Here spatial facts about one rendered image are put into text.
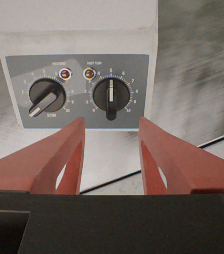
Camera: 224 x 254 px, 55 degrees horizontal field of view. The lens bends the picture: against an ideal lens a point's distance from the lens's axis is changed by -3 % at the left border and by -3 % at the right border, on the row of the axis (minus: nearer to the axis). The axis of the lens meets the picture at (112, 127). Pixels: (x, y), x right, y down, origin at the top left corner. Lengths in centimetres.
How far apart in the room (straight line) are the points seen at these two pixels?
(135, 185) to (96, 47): 16
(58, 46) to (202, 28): 16
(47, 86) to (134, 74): 7
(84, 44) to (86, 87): 4
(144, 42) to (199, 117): 12
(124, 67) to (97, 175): 13
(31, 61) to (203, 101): 18
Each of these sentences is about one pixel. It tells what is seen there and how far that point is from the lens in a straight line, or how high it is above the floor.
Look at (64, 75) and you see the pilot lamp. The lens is 19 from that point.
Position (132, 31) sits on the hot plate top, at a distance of 16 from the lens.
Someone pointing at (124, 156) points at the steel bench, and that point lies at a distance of 25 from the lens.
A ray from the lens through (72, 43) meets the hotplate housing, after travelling 18.
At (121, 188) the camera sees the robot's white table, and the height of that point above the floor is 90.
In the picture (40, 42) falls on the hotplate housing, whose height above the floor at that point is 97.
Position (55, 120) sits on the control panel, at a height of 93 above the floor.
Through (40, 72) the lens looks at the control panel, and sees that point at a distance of 19.
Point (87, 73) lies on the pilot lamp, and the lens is 18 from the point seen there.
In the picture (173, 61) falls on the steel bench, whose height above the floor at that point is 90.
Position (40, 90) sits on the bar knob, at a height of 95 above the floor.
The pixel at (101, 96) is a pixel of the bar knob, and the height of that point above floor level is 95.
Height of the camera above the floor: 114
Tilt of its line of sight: 85 degrees down
